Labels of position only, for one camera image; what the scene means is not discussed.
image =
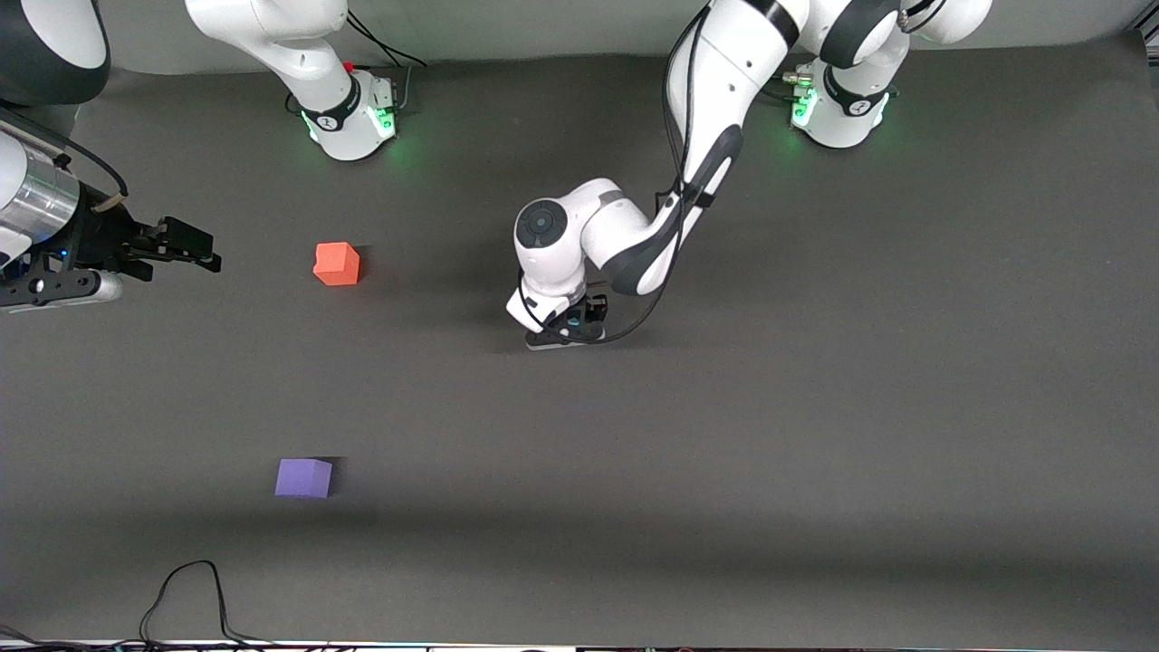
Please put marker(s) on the dark grey table mat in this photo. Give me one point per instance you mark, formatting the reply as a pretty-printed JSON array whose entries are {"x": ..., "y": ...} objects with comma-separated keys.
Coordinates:
[{"x": 634, "y": 453}]

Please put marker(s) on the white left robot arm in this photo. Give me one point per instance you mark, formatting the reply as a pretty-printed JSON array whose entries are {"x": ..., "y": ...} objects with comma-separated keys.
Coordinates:
[{"x": 724, "y": 72}]

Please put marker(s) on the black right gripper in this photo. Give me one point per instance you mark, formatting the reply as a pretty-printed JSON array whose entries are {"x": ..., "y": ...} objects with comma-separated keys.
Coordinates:
[{"x": 101, "y": 234}]

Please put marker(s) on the orange foam block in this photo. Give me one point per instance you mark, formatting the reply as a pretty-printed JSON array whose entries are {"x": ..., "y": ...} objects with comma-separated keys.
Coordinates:
[{"x": 335, "y": 264}]

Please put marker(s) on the purple foam block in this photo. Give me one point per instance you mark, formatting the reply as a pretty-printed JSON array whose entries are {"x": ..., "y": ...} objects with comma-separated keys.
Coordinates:
[{"x": 303, "y": 480}]

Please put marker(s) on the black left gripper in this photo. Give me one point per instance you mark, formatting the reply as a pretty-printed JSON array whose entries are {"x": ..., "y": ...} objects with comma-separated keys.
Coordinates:
[{"x": 595, "y": 311}]

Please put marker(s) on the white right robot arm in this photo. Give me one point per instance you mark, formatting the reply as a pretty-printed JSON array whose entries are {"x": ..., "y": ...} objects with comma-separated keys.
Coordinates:
[{"x": 335, "y": 118}]

